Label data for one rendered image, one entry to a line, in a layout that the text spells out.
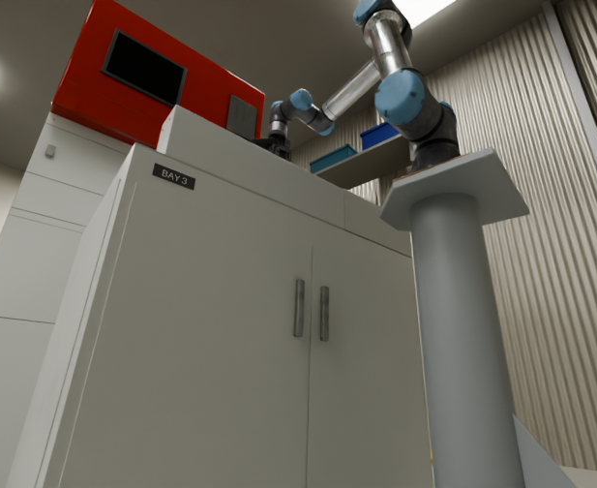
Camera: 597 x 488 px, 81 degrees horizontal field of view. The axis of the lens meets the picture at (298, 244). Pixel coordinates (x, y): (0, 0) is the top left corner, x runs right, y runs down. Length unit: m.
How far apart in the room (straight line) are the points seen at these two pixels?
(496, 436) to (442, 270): 0.31
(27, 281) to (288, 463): 0.92
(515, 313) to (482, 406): 2.23
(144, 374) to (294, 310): 0.36
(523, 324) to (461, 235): 2.15
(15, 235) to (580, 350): 2.95
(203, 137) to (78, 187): 0.66
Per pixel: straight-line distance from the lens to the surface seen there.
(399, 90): 0.94
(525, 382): 2.93
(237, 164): 0.90
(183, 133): 0.87
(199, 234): 0.77
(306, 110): 1.41
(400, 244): 1.28
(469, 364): 0.77
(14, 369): 1.29
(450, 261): 0.81
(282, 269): 0.86
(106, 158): 1.50
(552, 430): 2.92
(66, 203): 1.40
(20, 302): 1.31
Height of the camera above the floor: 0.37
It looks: 22 degrees up
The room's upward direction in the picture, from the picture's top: 2 degrees clockwise
